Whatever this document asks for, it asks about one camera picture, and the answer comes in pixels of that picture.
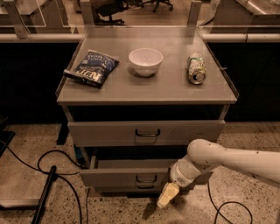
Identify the white bowl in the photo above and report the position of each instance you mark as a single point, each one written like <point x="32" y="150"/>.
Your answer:
<point x="145" y="61"/>

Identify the green soda can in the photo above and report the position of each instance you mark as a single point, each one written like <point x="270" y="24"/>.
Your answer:
<point x="196" y="69"/>

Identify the grey drawer cabinet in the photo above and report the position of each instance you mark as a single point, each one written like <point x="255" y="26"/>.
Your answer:
<point x="167" y="95"/>

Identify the black office chair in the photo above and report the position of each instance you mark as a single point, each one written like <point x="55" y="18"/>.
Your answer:
<point x="103" y="10"/>

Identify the grey top drawer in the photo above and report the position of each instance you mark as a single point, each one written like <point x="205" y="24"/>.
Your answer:
<point x="136" y="133"/>

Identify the blue chip bag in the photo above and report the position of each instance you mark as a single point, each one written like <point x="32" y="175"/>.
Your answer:
<point x="94" y="69"/>

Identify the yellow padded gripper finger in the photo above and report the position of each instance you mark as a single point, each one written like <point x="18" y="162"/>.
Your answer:
<point x="170" y="190"/>

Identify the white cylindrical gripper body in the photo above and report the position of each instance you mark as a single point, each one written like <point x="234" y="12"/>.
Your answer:
<point x="178" y="178"/>

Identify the black desk leg bar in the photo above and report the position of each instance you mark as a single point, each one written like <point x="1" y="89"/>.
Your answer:
<point x="44" y="196"/>

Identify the grey drawer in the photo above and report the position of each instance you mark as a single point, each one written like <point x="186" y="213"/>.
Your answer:
<point x="113" y="173"/>
<point x="129" y="189"/>
<point x="136" y="133"/>

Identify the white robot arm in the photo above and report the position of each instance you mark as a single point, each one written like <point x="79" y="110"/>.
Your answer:
<point x="202" y="156"/>

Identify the grey bottom drawer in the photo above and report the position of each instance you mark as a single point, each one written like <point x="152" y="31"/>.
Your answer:
<point x="129" y="189"/>

